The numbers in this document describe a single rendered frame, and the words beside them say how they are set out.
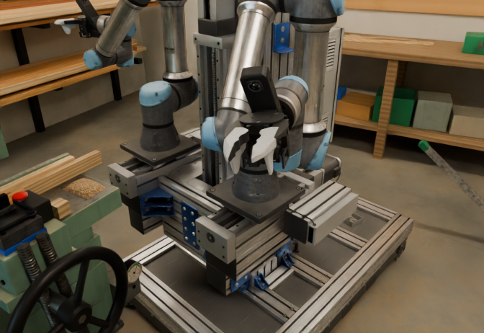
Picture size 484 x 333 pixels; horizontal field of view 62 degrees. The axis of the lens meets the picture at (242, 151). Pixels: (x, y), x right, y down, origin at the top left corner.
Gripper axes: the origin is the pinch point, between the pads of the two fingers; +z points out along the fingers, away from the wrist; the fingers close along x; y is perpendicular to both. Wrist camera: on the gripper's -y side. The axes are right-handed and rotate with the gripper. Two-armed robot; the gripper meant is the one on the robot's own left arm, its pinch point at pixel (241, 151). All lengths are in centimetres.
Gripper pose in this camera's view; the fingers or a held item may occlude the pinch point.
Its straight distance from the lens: 56.0
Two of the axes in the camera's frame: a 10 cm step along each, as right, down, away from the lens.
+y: 1.3, 9.0, 4.1
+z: -3.0, 4.3, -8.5
